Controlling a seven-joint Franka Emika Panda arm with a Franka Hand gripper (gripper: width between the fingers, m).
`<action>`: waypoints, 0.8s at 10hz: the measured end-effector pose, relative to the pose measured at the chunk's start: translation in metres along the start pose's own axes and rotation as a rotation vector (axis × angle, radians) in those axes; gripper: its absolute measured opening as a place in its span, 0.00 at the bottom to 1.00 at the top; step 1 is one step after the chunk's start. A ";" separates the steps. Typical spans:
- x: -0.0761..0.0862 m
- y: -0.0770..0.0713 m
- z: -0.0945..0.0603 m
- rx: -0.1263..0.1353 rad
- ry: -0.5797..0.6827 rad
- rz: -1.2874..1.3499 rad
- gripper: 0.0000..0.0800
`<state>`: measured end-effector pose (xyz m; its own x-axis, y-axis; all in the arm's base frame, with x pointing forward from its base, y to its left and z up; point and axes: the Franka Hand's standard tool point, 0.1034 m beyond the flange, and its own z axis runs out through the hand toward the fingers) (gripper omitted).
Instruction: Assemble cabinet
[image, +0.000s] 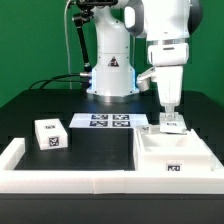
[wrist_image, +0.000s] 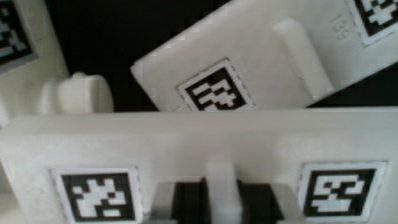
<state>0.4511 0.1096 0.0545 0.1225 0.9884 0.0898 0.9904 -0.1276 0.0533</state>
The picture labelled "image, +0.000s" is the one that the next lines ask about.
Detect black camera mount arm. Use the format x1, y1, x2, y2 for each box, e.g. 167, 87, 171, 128
72, 0, 118, 72

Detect small white cabinet top block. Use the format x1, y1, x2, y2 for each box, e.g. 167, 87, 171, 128
34, 119, 68, 150

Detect white cabinet body box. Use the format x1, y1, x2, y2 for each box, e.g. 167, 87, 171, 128
133, 129, 214, 173

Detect white base tag plate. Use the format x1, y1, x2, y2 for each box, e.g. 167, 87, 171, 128
69, 113, 148, 128

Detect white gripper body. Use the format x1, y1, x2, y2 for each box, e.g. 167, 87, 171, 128
148, 43, 189, 106

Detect white cabinet door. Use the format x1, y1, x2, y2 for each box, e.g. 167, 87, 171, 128
159, 112, 187, 134
140, 124, 160, 135

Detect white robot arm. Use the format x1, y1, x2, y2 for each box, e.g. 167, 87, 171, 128
87, 0, 202, 119

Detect black cable bundle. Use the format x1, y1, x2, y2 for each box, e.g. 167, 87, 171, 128
29, 73, 92, 90

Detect white cable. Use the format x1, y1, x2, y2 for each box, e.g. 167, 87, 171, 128
63, 0, 74, 90

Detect white U-shaped fence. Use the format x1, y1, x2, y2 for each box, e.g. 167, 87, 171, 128
0, 138, 224, 194

